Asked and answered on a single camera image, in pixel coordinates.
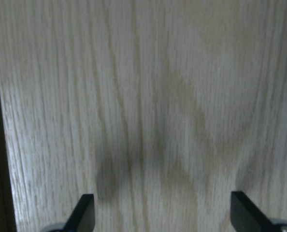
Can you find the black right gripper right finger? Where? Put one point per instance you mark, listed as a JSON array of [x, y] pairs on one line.
[[245, 216]]

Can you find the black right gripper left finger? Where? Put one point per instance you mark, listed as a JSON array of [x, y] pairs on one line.
[[82, 218]]

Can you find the light wooden drawer cabinet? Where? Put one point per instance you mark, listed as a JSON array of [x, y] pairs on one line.
[[160, 108]]

